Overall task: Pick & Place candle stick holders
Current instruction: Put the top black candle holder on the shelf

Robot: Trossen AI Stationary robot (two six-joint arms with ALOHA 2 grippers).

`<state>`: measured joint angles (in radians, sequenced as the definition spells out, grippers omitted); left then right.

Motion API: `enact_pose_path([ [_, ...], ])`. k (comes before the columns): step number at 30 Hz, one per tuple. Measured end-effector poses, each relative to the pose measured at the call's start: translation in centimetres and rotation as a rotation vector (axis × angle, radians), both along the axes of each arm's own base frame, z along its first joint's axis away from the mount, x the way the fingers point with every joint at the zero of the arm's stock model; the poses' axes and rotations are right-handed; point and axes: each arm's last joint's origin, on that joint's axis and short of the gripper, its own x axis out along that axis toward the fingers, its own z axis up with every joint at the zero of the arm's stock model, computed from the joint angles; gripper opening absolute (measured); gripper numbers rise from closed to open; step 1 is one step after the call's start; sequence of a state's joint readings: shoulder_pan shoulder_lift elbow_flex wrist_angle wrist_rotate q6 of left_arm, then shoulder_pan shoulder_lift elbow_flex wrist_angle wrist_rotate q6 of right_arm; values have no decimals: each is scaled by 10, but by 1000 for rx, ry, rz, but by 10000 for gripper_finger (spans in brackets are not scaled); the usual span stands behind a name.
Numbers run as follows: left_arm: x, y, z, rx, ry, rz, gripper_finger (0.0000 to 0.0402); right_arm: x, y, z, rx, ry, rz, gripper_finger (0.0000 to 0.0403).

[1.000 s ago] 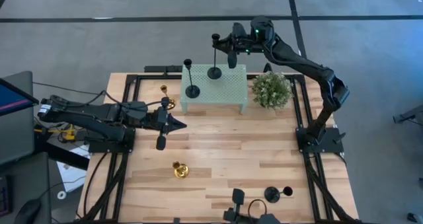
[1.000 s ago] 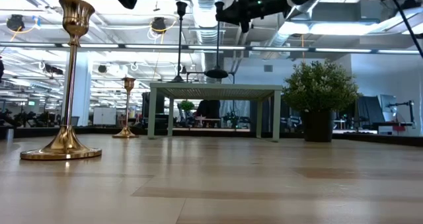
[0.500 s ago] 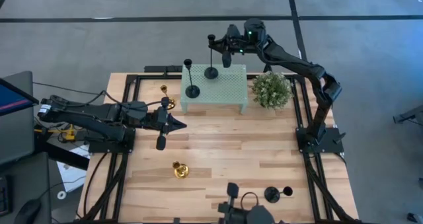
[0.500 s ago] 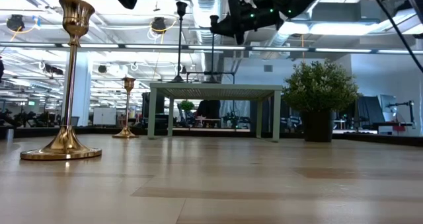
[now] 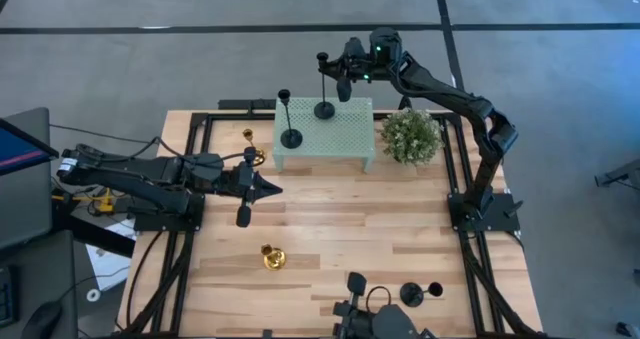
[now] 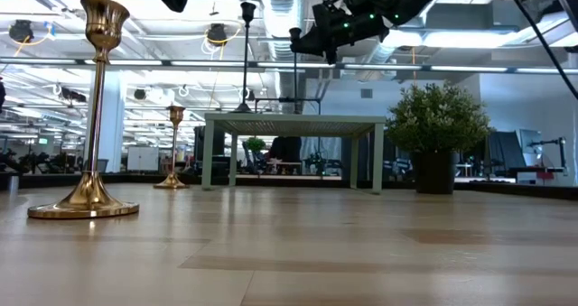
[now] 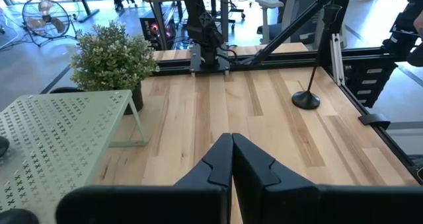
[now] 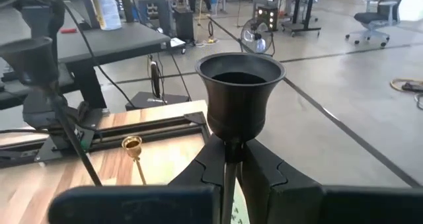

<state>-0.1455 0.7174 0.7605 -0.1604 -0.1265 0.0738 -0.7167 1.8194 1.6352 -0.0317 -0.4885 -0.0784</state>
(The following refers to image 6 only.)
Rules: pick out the black fabric panel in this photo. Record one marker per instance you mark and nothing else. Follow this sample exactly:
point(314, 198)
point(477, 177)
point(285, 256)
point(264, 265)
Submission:
point(503, 152)

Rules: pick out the small green potted plant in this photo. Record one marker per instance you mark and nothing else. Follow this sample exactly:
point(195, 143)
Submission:
point(255, 144)

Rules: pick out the bushy green plant black pot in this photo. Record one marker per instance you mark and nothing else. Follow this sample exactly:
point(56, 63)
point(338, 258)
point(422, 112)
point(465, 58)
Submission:
point(435, 116)

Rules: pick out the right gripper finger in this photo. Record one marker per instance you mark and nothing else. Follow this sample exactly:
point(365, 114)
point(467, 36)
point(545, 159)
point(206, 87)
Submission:
point(316, 51)
point(314, 36)

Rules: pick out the black aluminium table frame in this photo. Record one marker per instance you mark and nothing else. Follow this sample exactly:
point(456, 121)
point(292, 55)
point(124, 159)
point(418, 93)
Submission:
point(68, 179)

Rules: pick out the pale green perforated metal riser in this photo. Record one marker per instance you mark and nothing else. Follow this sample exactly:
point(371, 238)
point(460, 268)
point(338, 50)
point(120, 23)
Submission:
point(293, 124)

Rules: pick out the silver ventilation duct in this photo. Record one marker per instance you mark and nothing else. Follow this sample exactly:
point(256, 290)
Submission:
point(275, 17)

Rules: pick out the black ceiling device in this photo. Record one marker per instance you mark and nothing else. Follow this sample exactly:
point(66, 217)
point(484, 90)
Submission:
point(21, 30)
point(217, 34)

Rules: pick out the white cabinet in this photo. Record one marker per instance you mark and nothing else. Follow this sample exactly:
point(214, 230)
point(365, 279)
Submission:
point(142, 158)

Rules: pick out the white building column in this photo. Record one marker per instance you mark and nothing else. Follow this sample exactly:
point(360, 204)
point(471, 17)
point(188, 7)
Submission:
point(116, 125)

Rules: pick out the black candlestick holder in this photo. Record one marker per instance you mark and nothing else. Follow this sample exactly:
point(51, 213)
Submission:
point(295, 80)
point(246, 49)

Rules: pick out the gold candlestick holder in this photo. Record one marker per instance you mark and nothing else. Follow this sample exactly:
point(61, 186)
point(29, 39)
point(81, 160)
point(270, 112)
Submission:
point(171, 182)
point(90, 197)

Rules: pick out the person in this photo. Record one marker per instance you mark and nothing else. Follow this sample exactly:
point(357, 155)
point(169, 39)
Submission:
point(284, 148)

